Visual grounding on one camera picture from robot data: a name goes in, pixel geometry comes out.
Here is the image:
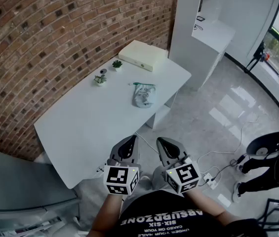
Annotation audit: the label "black round chair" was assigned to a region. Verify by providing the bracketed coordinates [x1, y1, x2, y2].
[246, 131, 279, 158]

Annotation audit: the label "white shelving cabinet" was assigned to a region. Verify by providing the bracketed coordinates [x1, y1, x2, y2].
[168, 0, 236, 88]

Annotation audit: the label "cream flat box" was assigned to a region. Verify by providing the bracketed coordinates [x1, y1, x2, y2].
[118, 39, 169, 73]

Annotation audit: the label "person's grey trousers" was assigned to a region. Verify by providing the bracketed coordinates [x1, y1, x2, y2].
[123, 165, 169, 212]

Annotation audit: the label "person's left forearm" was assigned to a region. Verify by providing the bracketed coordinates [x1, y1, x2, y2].
[87, 194, 124, 237]

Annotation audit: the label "variegated leafy potted plant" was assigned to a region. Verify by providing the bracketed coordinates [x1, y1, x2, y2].
[94, 75, 107, 87]

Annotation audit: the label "black tripod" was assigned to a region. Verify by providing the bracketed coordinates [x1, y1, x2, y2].
[244, 41, 266, 74]

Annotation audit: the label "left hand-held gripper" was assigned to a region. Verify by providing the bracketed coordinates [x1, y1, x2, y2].
[103, 135, 140, 196]

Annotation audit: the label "white power strip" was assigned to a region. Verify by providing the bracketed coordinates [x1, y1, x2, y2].
[202, 173, 219, 190]

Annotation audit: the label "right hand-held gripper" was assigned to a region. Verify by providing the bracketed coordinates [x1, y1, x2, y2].
[157, 137, 201, 195]

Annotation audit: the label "grey low cabinet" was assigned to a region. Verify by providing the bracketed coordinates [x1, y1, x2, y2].
[0, 144, 80, 237]

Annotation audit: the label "person's right forearm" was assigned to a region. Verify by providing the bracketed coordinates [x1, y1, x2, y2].
[187, 188, 239, 229]

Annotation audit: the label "printed clear plastic bag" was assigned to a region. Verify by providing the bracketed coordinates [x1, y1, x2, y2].
[129, 81, 156, 109]

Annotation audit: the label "person's black printed t-shirt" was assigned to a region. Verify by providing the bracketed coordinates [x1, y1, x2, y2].
[112, 190, 268, 237]

